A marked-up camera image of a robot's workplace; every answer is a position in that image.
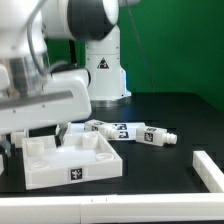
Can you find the white front fence rail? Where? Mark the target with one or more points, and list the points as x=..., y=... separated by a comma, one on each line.
x=112, y=209

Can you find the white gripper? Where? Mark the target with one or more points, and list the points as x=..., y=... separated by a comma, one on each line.
x=64, y=99

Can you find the white fence rail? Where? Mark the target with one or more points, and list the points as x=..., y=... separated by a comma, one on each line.
x=208, y=171
x=112, y=209

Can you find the white tag sheet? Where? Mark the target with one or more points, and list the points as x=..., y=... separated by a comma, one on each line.
x=127, y=131

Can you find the white block at left edge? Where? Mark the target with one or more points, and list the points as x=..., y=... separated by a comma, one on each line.
x=1, y=165

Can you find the white right fence rail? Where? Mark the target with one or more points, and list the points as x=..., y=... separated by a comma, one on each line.
x=208, y=171

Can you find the white square table top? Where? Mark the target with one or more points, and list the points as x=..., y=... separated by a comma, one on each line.
x=83, y=157

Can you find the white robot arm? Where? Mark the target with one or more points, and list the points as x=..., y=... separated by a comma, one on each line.
x=33, y=92

